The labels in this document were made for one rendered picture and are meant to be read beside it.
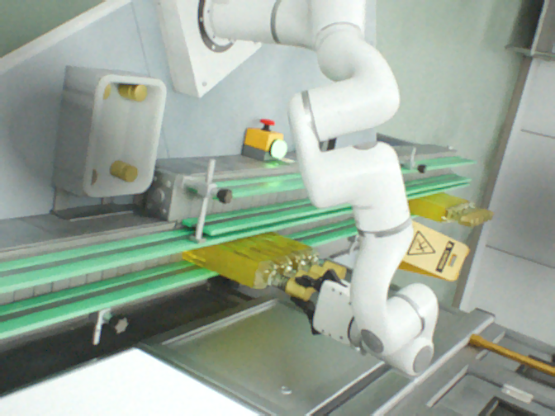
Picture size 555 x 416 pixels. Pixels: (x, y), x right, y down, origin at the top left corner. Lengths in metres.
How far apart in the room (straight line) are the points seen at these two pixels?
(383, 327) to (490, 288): 6.38
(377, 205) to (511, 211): 6.26
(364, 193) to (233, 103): 0.74
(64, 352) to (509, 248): 6.30
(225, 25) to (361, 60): 0.44
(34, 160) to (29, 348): 0.34
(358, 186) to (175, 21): 0.58
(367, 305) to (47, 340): 0.61
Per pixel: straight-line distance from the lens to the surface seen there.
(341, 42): 1.13
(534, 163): 7.20
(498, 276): 7.41
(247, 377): 1.27
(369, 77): 1.08
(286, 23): 1.38
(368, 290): 1.08
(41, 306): 1.21
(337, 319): 1.28
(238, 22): 1.44
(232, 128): 1.73
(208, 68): 1.50
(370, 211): 1.05
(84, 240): 1.27
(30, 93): 1.28
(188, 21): 1.44
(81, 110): 1.29
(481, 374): 1.65
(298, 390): 1.27
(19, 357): 1.31
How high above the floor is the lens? 1.73
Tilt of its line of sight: 29 degrees down
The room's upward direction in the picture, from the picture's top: 110 degrees clockwise
